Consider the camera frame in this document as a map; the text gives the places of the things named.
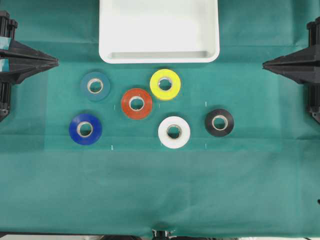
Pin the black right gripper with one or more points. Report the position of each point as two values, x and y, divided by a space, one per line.
303 67

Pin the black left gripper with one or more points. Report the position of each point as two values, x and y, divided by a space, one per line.
10 48

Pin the red tape roll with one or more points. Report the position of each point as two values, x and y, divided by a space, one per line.
136 103

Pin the teal tape roll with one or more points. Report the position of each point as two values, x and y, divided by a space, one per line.
95 86

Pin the blue tape roll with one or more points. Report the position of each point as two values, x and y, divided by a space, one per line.
85 129

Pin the black tape roll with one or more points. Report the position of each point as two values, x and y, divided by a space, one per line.
219 122

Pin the white plastic tray case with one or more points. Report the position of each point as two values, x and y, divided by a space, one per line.
158 31

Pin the yellow tape roll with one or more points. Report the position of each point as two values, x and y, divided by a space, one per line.
165 84

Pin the white tape roll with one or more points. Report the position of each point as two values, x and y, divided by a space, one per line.
174 132

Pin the green table cloth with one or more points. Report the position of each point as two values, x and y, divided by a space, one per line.
262 179

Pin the black bracket at table edge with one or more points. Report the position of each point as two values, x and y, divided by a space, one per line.
161 235

